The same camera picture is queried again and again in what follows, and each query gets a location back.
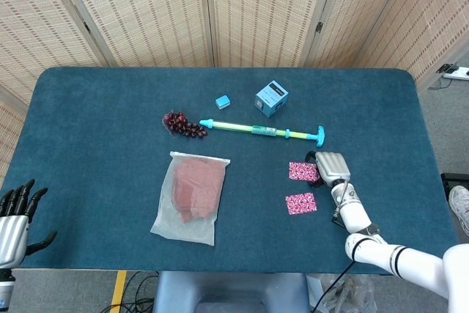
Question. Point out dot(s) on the black plug adapter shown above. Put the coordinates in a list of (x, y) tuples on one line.
[(445, 68)]

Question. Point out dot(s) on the black box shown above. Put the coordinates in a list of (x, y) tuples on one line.
[(454, 179)]

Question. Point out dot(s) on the woven bamboo screen panel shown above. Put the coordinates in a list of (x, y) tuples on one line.
[(432, 23), (9, 137), (36, 23), (355, 23), (146, 12), (264, 12)]

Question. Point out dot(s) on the dark red grape bunch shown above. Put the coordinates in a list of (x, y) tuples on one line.
[(179, 124)]

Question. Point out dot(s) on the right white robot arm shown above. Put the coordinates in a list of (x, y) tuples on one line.
[(353, 210)]

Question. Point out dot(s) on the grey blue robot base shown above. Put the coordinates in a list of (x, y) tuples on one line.
[(227, 291)]

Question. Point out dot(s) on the frosted plastic zip bag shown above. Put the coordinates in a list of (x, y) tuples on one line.
[(165, 221)]

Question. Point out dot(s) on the clear crumpled plastic bag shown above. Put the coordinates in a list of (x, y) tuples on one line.
[(351, 294)]

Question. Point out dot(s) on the white sneaker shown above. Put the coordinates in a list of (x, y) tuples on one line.
[(459, 203)]

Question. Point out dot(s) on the small blue white box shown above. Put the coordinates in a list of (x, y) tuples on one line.
[(222, 101)]

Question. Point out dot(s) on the blue felt table cloth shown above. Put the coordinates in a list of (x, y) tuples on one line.
[(91, 144)]

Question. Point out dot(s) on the green cyan toy water pump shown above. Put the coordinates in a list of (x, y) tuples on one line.
[(238, 128)]

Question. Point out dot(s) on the light blue cardboard cube box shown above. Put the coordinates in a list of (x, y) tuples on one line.
[(269, 100)]

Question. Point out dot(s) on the black screen hinge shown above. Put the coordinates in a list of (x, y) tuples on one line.
[(318, 27), (86, 27)]

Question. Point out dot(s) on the red folded cloth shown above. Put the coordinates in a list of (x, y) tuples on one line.
[(198, 188)]

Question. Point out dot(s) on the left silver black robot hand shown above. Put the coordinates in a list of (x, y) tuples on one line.
[(12, 232)]

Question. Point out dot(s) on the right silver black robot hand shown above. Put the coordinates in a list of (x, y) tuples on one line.
[(331, 166)]

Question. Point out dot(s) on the white power strip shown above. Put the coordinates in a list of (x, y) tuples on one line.
[(458, 72)]

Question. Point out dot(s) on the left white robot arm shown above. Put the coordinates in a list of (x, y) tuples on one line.
[(5, 287)]

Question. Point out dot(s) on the pink patterned card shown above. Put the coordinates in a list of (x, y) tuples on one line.
[(300, 203), (300, 171)]

